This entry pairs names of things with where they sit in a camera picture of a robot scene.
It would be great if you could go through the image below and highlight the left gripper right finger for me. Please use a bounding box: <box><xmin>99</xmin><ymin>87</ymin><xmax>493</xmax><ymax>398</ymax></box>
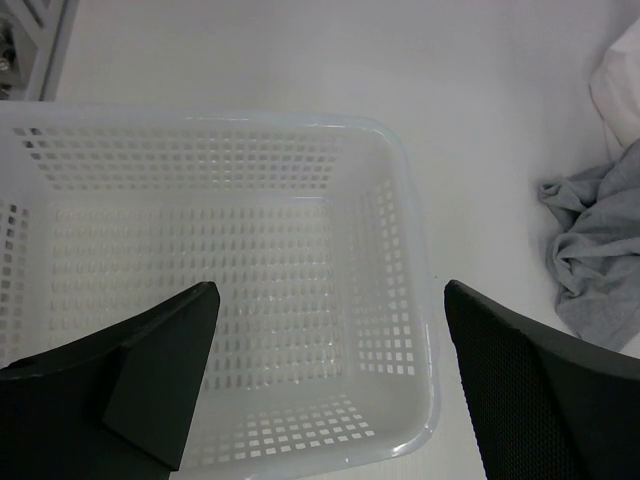
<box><xmin>444</xmin><ymin>280</ymin><xmax>639</xmax><ymax>479</ymax></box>

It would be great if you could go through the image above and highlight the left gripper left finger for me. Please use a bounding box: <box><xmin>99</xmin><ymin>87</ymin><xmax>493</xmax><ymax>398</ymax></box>
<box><xmin>1</xmin><ymin>282</ymin><xmax>220</xmax><ymax>479</ymax></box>

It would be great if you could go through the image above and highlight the grey tank top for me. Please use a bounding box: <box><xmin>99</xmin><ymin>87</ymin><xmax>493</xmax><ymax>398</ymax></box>
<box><xmin>538</xmin><ymin>142</ymin><xmax>639</xmax><ymax>352</ymax></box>

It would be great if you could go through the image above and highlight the white tank top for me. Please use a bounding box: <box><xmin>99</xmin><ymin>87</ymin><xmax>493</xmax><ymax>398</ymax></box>
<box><xmin>590</xmin><ymin>20</ymin><xmax>639</xmax><ymax>162</ymax></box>

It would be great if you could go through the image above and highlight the white plastic basket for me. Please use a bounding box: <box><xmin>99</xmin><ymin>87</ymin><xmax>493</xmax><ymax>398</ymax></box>
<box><xmin>1</xmin><ymin>101</ymin><xmax>439</xmax><ymax>479</ymax></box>

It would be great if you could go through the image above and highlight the left aluminium frame post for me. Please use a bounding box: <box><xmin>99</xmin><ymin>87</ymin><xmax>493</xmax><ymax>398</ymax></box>
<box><xmin>1</xmin><ymin>0</ymin><xmax>79</xmax><ymax>101</ymax></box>

